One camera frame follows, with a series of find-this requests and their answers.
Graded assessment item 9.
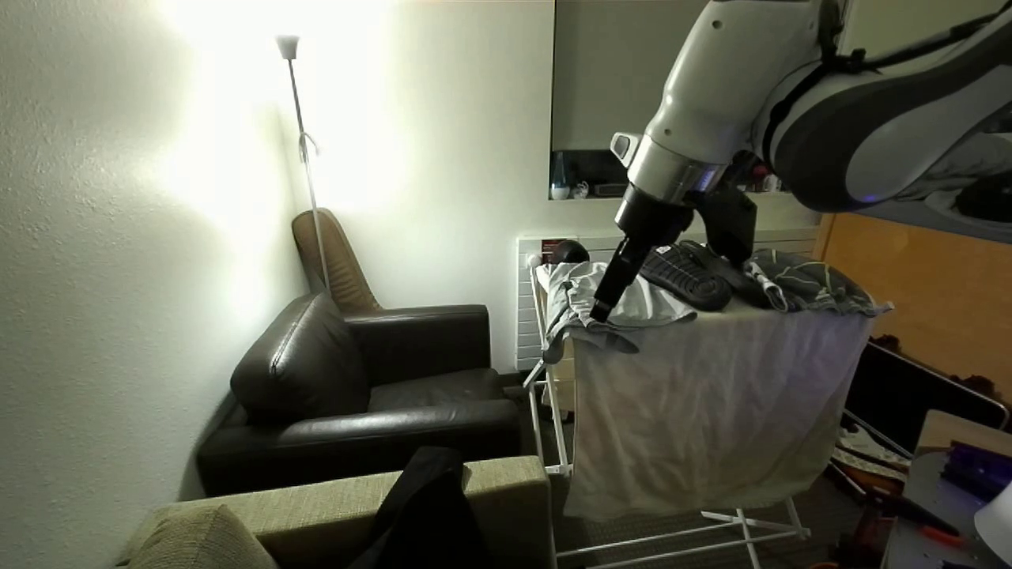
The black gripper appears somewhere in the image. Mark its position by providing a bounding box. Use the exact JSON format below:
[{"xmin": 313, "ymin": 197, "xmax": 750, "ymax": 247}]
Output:
[{"xmin": 585, "ymin": 187, "xmax": 696, "ymax": 326}]

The black shirt with logo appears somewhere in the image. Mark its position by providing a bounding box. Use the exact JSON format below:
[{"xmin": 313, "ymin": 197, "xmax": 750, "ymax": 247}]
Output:
[{"xmin": 348, "ymin": 444, "xmax": 494, "ymax": 569}]

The olive green sofa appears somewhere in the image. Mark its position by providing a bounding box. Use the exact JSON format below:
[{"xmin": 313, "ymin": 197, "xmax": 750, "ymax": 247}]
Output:
[{"xmin": 118, "ymin": 452, "xmax": 554, "ymax": 569}]

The black ribbed garment with label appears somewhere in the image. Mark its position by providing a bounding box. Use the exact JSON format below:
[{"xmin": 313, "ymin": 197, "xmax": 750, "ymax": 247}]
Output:
[{"xmin": 632, "ymin": 238, "xmax": 772, "ymax": 313}]

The small dark object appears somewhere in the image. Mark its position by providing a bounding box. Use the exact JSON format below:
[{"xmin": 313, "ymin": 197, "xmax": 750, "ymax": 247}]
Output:
[{"xmin": 539, "ymin": 238, "xmax": 595, "ymax": 270}]

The dark window pane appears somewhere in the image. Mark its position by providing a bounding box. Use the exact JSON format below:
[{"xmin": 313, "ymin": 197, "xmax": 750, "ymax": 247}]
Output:
[{"xmin": 548, "ymin": 148, "xmax": 640, "ymax": 203}]

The grey garment with green stitching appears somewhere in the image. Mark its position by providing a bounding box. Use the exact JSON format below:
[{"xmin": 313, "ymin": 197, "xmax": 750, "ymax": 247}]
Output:
[{"xmin": 736, "ymin": 247, "xmax": 884, "ymax": 318}]

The grey window blind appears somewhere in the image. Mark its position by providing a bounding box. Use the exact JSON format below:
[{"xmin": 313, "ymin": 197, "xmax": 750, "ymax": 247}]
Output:
[{"xmin": 550, "ymin": 0, "xmax": 721, "ymax": 154}]

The black leather armchair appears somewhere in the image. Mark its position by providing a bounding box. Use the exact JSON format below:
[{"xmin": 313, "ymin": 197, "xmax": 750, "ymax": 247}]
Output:
[{"xmin": 192, "ymin": 295, "xmax": 528, "ymax": 501}]

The white drying rack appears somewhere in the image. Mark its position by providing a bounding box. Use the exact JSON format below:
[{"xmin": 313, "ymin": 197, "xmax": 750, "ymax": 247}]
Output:
[{"xmin": 518, "ymin": 261, "xmax": 816, "ymax": 569}]

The brown cushion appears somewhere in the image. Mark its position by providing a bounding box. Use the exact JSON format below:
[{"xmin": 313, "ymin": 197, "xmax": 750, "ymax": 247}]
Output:
[{"xmin": 291, "ymin": 207, "xmax": 387, "ymax": 315}]

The pile of papers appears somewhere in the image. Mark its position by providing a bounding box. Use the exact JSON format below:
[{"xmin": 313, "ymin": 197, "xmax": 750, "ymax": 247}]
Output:
[{"xmin": 830, "ymin": 414, "xmax": 918, "ymax": 502}]

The black laptop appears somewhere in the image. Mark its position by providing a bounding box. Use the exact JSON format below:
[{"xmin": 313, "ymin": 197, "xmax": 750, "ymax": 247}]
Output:
[{"xmin": 843, "ymin": 338, "xmax": 1012, "ymax": 457}]

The grey mattress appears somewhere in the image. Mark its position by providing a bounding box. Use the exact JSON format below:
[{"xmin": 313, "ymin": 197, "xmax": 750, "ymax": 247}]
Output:
[{"xmin": 867, "ymin": 198, "xmax": 1012, "ymax": 247}]

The black leather cushion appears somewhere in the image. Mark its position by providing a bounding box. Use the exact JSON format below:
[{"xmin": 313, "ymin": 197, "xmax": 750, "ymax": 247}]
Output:
[{"xmin": 231, "ymin": 295, "xmax": 373, "ymax": 427}]

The white floor lamp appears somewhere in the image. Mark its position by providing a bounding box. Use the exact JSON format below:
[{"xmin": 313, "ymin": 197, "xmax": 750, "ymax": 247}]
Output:
[{"xmin": 275, "ymin": 34, "xmax": 333, "ymax": 295}]

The purple object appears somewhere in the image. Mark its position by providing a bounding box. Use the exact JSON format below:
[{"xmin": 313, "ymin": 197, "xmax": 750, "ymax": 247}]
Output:
[{"xmin": 940, "ymin": 438, "xmax": 1012, "ymax": 507}]

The white lampshade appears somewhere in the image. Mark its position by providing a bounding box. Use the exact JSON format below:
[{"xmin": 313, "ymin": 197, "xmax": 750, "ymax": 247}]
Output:
[{"xmin": 970, "ymin": 483, "xmax": 1012, "ymax": 569}]

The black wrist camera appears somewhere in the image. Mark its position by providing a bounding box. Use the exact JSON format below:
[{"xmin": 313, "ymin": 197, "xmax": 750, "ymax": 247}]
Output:
[{"xmin": 700, "ymin": 180, "xmax": 764, "ymax": 270}]

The wooden bed frame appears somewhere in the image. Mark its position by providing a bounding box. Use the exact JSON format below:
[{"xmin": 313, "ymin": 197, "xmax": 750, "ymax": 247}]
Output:
[{"xmin": 812, "ymin": 207, "xmax": 1012, "ymax": 406}]

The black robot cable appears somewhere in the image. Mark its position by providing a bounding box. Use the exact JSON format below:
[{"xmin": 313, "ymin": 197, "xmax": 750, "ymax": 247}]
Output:
[{"xmin": 816, "ymin": 0, "xmax": 1008, "ymax": 79}]

